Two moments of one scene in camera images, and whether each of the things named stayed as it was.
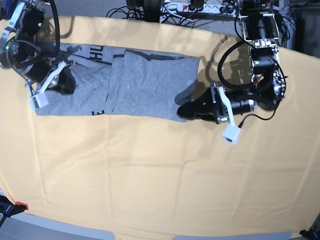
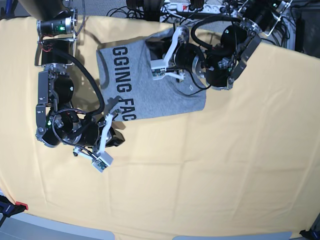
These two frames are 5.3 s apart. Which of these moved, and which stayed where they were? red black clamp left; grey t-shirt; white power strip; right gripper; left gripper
Moved: grey t-shirt; left gripper; right gripper
Stayed: white power strip; red black clamp left
